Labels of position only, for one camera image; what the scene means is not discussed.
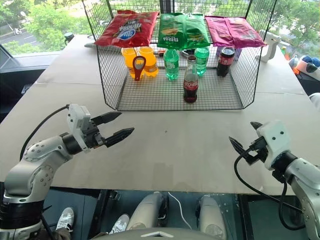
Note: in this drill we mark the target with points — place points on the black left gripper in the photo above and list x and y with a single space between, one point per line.
93 136

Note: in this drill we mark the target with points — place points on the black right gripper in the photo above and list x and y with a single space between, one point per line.
258 150

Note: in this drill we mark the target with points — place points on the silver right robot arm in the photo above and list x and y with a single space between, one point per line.
303 175

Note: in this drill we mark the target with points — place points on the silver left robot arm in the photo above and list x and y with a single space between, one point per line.
30 172

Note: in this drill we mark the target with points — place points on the red bottle opener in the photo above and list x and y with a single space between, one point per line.
138 72

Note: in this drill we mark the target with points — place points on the orange soda plastic bottle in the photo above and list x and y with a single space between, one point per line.
150 62
128 61

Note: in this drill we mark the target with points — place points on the glass cola bottle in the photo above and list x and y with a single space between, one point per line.
191 85

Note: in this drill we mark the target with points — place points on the plastic cola bottle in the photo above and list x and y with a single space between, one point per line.
225 62

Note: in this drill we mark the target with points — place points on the green soda plastic bottle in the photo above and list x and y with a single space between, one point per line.
171 65
201 61

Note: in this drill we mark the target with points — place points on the grey robot right leg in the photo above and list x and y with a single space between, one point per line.
211 217

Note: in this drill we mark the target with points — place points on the grey robot leg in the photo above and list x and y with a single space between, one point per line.
147 210
211 217

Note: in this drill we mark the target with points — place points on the grey robot left leg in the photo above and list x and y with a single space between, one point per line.
147 210

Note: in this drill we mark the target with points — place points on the white handheld device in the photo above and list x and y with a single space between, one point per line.
270 47

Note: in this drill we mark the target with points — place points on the colourful plush toys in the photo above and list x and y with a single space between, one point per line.
306 63

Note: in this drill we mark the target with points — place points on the white grey sneaker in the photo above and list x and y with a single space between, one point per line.
120 223
65 220

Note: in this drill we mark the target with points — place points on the red chips bag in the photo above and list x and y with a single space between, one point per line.
127 30

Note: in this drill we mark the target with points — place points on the black round object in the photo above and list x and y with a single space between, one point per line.
68 37

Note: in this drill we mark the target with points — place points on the pink chips bag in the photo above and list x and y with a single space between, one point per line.
232 31

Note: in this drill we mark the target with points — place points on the grey robot torso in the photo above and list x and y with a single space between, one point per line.
155 235

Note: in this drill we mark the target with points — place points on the green chips bag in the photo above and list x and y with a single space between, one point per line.
182 31

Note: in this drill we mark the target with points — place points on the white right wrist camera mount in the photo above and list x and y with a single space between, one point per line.
275 140

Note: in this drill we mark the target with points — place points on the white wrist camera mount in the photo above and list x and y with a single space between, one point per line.
275 140
76 120

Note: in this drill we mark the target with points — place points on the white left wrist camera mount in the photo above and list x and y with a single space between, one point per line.
76 120

